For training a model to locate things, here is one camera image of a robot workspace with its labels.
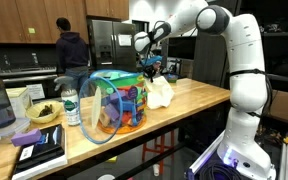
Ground green bowl blue rim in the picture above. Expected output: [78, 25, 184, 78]
[166, 73, 179, 84]

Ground wooden stool orange legs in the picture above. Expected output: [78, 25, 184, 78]
[141, 129, 178, 176]

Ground white book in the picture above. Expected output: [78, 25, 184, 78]
[11, 133, 68, 180]

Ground white tissue box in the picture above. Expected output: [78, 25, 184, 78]
[5, 87, 33, 118]

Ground clear tub of toy blocks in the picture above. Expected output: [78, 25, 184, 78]
[89, 69, 149, 135]

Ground wooden wall cabinets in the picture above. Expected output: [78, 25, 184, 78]
[0, 0, 130, 44]

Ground white cup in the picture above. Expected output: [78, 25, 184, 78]
[152, 163, 161, 177]

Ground clear lid blue rim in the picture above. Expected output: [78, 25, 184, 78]
[78, 75, 123, 145]

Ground white cloth tote bag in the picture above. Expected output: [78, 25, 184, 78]
[144, 75, 176, 110]

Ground white paper on refrigerator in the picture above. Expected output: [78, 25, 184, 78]
[117, 34, 133, 47]

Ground purple foam block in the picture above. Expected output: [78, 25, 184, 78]
[10, 128, 43, 148]

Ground dark scraps in bowl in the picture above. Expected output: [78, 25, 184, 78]
[38, 104, 54, 118]

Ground yellow bowl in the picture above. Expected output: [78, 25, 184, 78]
[25, 100, 63, 124]

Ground white paper on oven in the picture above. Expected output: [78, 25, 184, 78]
[26, 83, 46, 100]

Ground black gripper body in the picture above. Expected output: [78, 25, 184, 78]
[143, 64, 162, 78]

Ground black cable coil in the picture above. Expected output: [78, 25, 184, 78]
[187, 159, 242, 180]

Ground black book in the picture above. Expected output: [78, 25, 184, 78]
[14, 123, 66, 174]

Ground clear plastic container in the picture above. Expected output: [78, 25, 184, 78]
[0, 117, 32, 141]

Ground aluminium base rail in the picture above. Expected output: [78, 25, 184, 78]
[188, 131, 225, 174]

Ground stainless steel refrigerator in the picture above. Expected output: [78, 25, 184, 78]
[87, 19, 138, 73]

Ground clear spray bottle green label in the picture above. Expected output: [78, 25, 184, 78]
[53, 75, 82, 127]

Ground person in dark hoodie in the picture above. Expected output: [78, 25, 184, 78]
[55, 17, 90, 94]

